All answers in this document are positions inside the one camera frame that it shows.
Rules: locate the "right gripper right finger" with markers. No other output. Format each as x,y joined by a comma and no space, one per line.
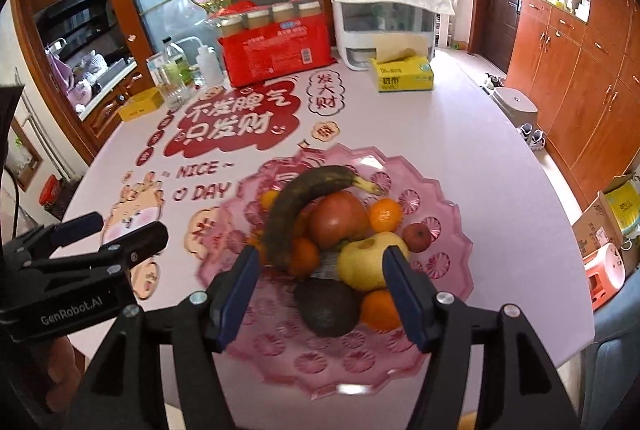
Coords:
520,387

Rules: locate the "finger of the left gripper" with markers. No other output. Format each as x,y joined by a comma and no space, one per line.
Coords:
42,241
123,253

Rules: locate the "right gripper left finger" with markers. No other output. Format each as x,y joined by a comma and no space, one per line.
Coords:
123,386

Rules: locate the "small yellow orange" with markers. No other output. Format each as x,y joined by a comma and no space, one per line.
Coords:
255,239
267,199

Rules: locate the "large orange front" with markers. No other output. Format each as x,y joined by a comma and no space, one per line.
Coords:
378,311

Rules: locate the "red date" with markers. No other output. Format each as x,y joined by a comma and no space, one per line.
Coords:
417,237

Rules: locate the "overripe brown banana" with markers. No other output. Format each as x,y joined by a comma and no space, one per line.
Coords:
308,186

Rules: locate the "dark avocado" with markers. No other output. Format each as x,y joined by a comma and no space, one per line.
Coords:
330,309

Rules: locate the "yellow pear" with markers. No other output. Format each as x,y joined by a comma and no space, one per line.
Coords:
360,264

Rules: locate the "red apple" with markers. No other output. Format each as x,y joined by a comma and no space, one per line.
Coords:
337,218

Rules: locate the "person left hand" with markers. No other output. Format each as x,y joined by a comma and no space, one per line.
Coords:
63,371

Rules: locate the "blue sofa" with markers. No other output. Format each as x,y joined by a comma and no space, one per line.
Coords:
611,361

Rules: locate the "yellow box left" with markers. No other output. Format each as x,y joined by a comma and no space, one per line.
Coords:
145,102

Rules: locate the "white orange stool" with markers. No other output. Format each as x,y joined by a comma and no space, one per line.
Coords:
605,273

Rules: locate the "clear drinking glass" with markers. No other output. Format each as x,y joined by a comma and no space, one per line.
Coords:
166,76

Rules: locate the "cardboard box on floor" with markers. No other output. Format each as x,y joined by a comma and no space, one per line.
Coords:
613,217

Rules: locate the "clear plastic bottle green label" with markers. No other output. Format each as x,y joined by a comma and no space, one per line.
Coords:
177,62

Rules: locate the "white squeeze bottle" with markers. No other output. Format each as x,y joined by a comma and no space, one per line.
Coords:
209,66

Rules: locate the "kitchen counter cabinet left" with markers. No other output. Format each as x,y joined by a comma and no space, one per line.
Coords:
82,65

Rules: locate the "red paper cup package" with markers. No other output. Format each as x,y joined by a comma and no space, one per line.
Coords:
264,42

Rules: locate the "grey floor scale stool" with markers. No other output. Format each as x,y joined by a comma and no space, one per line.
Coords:
516,106

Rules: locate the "white dispenser appliance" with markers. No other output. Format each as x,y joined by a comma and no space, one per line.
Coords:
383,31

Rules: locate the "yellow tissue box right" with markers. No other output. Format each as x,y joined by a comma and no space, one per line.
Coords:
408,74

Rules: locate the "wooden cabinet right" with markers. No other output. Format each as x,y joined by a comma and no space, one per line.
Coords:
583,77

